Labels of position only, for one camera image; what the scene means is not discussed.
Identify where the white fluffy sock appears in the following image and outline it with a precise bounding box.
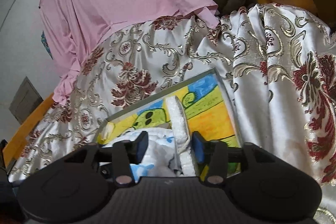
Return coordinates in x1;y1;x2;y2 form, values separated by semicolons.
165;96;198;177

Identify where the white blue patterned sock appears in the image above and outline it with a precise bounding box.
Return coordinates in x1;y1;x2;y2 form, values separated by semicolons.
101;127;185;183

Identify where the grey tray with cartoon picture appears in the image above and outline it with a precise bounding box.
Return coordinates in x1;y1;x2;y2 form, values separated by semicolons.
96;68;239;181

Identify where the floral satin bedspread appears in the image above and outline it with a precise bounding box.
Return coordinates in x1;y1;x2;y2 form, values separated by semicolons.
9;4;335;223

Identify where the grey door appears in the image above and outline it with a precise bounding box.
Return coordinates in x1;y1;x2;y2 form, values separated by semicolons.
9;77;43;124

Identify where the pink hanging sheet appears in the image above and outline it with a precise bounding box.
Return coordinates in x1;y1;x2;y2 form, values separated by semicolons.
38;0;220;106

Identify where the wooden bed rail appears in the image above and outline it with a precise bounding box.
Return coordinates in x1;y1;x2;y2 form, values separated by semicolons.
1;93;54;168

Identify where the colourful wall poster left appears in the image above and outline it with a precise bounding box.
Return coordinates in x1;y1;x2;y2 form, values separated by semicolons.
41;32;53;59

